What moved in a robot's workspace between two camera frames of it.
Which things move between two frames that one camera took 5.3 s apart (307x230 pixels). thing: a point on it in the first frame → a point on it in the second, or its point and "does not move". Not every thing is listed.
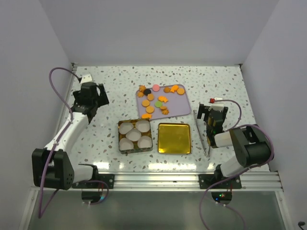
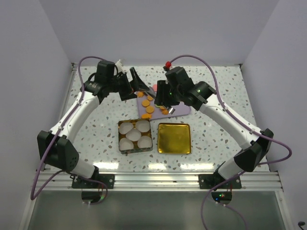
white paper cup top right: x=144 y=126 does not move
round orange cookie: x=145 y=103 does not move
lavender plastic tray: x=168 y=101 does not move
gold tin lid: x=174 y=138 does not move
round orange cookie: x=149 y=109 does not move
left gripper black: x=101 y=99 → x=136 y=83
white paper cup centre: x=134 y=134 does not move
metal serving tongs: x=202 y=127 → x=171 y=110
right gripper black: x=203 y=109 → x=162 y=88
